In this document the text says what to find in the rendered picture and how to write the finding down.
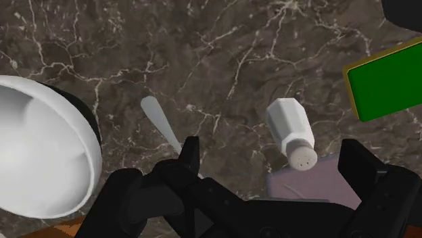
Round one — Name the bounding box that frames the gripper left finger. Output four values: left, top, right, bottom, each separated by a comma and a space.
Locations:
74, 135, 246, 238

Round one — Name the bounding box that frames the white bowl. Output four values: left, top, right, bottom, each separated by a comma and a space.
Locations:
0, 74, 103, 220

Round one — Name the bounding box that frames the mauve flat book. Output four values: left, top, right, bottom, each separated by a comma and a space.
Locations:
265, 153, 362, 210

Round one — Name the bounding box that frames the green book with yellow edge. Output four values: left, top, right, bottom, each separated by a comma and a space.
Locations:
342, 37, 422, 123

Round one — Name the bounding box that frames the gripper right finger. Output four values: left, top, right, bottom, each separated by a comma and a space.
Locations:
337, 139, 422, 238

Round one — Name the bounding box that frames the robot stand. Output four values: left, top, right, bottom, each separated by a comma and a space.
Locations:
380, 0, 422, 34

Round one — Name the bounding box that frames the grey cutlery handle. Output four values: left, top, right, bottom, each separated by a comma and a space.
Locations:
140, 95, 183, 155

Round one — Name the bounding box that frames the white salt shaker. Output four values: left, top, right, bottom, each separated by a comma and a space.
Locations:
265, 97, 319, 172

